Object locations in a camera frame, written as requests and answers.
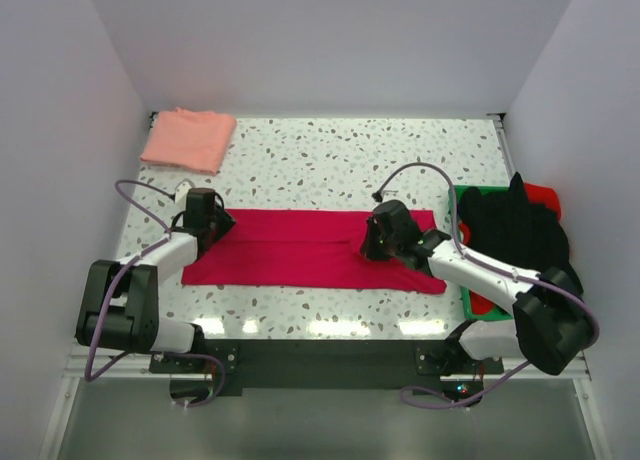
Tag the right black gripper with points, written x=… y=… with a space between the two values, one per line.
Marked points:
x=368 y=250

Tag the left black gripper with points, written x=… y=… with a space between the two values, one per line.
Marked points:
x=225 y=223

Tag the crimson red t-shirt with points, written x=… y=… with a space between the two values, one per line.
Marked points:
x=301 y=248

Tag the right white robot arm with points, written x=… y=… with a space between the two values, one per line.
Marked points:
x=550 y=323

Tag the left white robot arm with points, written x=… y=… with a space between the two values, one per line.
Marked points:
x=120 y=304

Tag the folded peach t-shirt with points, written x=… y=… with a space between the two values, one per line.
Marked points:
x=194 y=141

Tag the black garment in bin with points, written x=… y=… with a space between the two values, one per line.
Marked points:
x=507 y=226

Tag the green plastic bin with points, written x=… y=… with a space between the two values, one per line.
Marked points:
x=476 y=307

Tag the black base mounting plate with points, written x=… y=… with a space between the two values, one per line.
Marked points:
x=235 y=366

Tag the red garment in bin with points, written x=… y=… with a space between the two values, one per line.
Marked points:
x=545 y=196

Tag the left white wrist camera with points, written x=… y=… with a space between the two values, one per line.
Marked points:
x=181 y=191

